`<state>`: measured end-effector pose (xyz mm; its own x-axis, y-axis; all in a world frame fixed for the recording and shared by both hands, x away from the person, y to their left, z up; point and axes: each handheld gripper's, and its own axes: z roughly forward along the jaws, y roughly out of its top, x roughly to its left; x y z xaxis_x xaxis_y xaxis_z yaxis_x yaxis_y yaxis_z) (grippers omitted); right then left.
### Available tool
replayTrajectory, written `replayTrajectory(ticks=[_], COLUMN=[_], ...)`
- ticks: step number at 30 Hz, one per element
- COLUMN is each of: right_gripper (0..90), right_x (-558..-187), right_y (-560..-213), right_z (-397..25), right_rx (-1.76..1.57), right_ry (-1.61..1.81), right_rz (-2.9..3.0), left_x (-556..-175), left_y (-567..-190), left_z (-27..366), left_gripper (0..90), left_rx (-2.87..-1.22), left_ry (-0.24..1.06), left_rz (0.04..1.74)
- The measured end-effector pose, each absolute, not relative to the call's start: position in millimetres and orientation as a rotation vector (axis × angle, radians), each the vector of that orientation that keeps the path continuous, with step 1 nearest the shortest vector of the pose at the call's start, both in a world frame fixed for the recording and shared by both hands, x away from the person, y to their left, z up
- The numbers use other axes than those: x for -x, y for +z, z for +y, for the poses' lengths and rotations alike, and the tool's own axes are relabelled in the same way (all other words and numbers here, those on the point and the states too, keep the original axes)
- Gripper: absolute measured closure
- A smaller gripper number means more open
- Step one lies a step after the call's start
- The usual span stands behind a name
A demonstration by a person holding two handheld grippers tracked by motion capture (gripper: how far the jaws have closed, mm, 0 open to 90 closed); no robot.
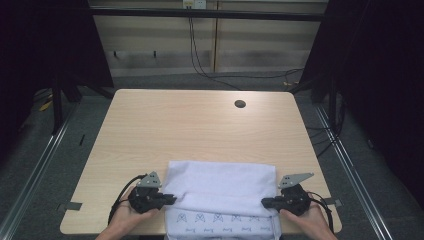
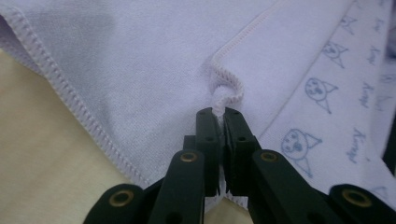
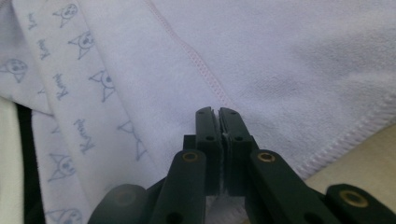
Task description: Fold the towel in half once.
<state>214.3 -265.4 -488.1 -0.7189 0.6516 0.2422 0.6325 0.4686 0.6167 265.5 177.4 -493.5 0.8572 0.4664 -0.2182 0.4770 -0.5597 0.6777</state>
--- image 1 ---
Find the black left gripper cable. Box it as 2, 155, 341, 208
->
107, 173, 148, 226

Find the white wall socket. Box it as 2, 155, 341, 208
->
182, 0, 208, 10

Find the black horizontal frame bar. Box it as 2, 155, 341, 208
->
89, 7, 329, 23

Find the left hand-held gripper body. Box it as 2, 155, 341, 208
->
128, 171, 167, 215

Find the dark curtain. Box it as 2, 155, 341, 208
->
0, 0, 115, 161
299, 0, 424, 209

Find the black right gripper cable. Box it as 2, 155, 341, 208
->
307, 191, 336, 234

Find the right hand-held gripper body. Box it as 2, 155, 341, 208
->
277, 172, 315, 217

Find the aluminium floor rail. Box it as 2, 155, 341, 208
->
314, 104, 395, 240
0, 102, 80, 240

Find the black hanging power cable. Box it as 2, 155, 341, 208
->
187, 16, 242, 91

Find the black metal stand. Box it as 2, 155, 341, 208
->
50, 77, 83, 136

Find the white towel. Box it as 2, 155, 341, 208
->
163, 160, 283, 240

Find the black floor cable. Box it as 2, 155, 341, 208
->
206, 67, 305, 82

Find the person's right hand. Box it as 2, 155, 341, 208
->
279, 203, 330, 236

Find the black frame foot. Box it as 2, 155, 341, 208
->
288, 75, 332, 105

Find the yellow floor item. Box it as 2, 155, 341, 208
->
38, 99, 54, 112

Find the grey tape strip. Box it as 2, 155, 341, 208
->
56, 201, 83, 213
323, 197, 344, 209

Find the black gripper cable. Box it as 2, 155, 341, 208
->
307, 191, 336, 234
107, 173, 148, 226

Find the bundle of black floor cables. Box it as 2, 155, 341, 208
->
305, 99, 347, 160

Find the person's left hand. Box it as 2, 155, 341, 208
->
110, 195, 160, 235

